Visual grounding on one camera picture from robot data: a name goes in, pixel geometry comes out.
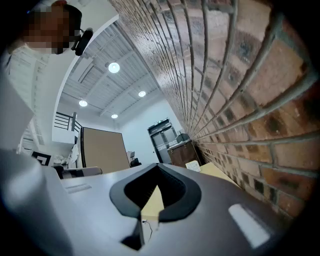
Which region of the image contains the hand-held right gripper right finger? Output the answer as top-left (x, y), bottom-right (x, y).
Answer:
top-left (149, 163), bottom-right (289, 256)

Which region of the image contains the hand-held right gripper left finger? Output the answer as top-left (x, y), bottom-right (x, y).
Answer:
top-left (60, 163), bottom-right (159, 256)

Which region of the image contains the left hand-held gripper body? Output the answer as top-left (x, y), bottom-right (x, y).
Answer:
top-left (30, 150), bottom-right (103, 180)

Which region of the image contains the white paper sheet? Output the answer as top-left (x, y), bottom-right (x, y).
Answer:
top-left (185, 160), bottom-right (202, 173)

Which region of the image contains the white cloth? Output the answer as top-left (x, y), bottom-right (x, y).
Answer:
top-left (67, 143), bottom-right (81, 164)

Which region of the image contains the black stair railing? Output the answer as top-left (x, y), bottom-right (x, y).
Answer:
top-left (53, 111), bottom-right (83, 132)

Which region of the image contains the tan partition board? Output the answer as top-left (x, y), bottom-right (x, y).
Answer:
top-left (79, 126), bottom-right (131, 174)

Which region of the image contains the dark wooden cabinet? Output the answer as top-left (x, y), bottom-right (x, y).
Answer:
top-left (166, 139), bottom-right (201, 169)

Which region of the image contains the person's white shirt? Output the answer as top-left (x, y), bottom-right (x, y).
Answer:
top-left (2, 42), bottom-right (55, 151)

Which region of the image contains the black double door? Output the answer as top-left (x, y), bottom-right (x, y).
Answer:
top-left (147, 118), bottom-right (180, 165)

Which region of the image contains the person's head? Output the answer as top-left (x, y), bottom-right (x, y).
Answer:
top-left (22, 0), bottom-right (83, 56)

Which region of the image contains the black head-worn camera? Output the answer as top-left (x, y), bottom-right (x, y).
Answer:
top-left (74, 27), bottom-right (94, 57)

